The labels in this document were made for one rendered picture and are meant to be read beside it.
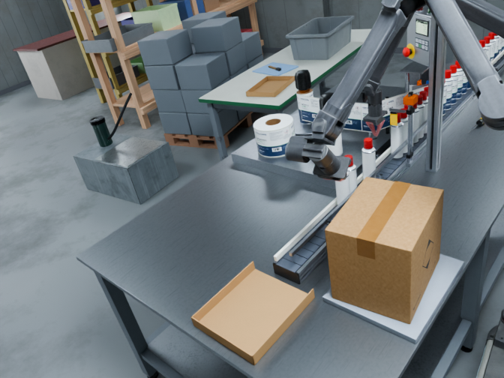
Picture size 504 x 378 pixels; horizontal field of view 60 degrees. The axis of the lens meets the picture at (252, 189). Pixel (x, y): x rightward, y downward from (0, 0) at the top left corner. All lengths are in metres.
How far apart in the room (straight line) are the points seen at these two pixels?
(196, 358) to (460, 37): 1.69
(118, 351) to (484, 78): 2.24
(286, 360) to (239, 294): 0.31
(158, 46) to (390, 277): 3.54
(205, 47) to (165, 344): 3.06
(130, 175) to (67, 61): 4.33
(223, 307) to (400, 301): 0.56
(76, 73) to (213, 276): 6.56
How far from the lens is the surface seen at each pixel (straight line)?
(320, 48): 3.82
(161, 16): 5.72
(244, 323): 1.41
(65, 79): 7.80
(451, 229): 1.71
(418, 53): 1.91
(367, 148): 1.76
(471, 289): 2.10
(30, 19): 9.77
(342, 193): 1.65
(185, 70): 4.26
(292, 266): 1.49
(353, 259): 1.25
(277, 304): 1.44
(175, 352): 2.24
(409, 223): 1.25
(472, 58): 1.15
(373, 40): 1.23
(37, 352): 2.96
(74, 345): 2.86
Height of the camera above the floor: 1.87
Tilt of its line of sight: 31 degrees down
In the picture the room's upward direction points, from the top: 12 degrees counter-clockwise
